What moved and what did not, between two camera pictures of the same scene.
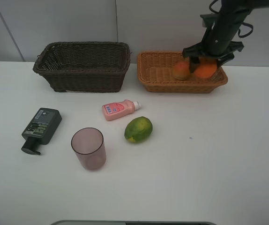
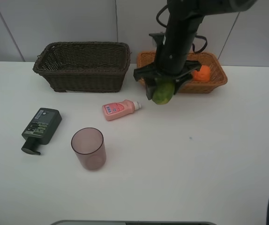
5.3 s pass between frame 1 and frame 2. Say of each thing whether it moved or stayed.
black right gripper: moved
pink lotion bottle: stayed
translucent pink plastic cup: stayed
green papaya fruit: moved
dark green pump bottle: stayed
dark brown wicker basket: stayed
